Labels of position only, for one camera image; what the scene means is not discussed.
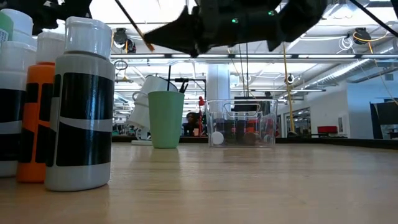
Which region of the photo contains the large white bottle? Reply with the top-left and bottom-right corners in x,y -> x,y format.
2,8 -> 38,47

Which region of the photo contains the silver ventilation duct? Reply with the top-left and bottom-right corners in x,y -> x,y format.
304,58 -> 374,91

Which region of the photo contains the violet blue paint bottle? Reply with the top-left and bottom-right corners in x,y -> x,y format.
238,118 -> 249,138

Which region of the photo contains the dark green paint bottle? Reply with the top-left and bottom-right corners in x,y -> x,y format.
226,118 -> 238,144

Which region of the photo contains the clear plastic bin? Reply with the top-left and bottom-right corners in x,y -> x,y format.
206,98 -> 278,149

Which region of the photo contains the black paintbrush orange tip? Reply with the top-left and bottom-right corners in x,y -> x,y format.
114,0 -> 156,53

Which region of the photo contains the red cushioned seat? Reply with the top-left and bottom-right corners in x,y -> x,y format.
317,124 -> 339,134

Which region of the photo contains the grey paint bottle black label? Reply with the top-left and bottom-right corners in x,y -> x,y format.
44,16 -> 116,192

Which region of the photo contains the large green paint bottle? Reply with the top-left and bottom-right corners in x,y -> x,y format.
0,9 -> 16,43

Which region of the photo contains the red paint bottle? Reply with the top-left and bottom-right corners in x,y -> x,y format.
248,118 -> 261,134

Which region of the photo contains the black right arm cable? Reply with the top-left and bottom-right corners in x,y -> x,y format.
348,0 -> 398,31

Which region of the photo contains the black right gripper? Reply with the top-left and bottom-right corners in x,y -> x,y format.
142,0 -> 282,58

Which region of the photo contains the long yellow cable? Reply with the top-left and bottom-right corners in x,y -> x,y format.
281,43 -> 298,134

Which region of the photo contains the ceiling light bar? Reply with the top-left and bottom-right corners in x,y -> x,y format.
110,52 -> 398,60

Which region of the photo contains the orange paint bottle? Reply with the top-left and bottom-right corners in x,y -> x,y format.
16,30 -> 57,184

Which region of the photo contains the long black cable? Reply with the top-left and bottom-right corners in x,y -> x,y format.
238,43 -> 250,98

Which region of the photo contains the person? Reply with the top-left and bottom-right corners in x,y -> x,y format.
182,111 -> 200,137

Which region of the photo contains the green plastic cup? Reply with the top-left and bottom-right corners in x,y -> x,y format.
147,90 -> 185,149

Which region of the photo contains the brown paint bottle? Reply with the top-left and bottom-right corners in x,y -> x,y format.
243,131 -> 258,146

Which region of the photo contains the dark display panel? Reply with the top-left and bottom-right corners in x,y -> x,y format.
369,101 -> 398,140

